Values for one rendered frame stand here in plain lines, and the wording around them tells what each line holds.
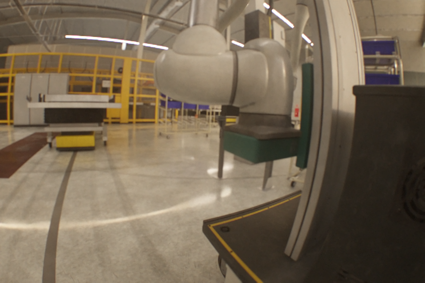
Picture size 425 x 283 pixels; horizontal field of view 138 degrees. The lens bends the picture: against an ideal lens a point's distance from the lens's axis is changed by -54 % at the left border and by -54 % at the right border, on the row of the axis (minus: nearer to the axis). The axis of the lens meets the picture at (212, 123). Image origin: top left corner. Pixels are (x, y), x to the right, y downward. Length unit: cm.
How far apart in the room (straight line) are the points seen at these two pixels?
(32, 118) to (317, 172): 789
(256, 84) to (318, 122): 19
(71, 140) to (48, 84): 456
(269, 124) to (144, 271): 88
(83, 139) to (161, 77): 295
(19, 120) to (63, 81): 244
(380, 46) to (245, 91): 183
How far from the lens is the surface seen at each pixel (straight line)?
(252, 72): 44
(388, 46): 212
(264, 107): 44
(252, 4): 324
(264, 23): 156
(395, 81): 203
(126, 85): 829
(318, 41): 52
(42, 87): 772
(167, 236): 119
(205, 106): 501
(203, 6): 57
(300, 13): 108
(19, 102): 808
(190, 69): 42
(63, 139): 338
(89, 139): 332
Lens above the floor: 79
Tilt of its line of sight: 5 degrees down
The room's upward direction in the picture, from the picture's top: 3 degrees clockwise
